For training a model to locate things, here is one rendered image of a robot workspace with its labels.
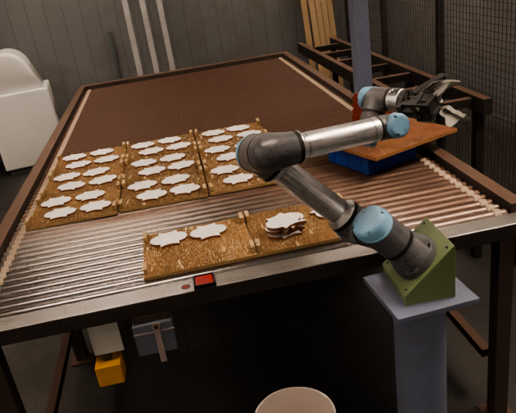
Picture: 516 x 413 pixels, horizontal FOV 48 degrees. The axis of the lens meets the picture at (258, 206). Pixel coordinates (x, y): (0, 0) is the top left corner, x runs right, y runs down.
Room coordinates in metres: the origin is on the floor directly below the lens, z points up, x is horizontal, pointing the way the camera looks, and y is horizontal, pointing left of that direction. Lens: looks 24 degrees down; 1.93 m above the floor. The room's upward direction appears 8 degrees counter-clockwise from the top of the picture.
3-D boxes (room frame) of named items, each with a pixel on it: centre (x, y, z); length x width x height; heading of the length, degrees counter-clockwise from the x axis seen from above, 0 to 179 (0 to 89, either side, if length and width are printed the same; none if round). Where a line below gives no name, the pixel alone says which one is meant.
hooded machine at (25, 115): (6.62, 2.44, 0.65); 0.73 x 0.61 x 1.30; 100
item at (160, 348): (1.71, 0.42, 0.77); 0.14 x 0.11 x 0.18; 96
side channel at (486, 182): (3.93, -0.72, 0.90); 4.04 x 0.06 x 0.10; 6
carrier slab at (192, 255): (2.00, 0.25, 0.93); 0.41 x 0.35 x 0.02; 97
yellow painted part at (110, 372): (1.69, 0.59, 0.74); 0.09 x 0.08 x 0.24; 96
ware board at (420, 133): (2.71, -0.64, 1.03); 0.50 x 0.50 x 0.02; 28
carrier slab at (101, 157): (3.32, 0.93, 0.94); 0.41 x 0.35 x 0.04; 97
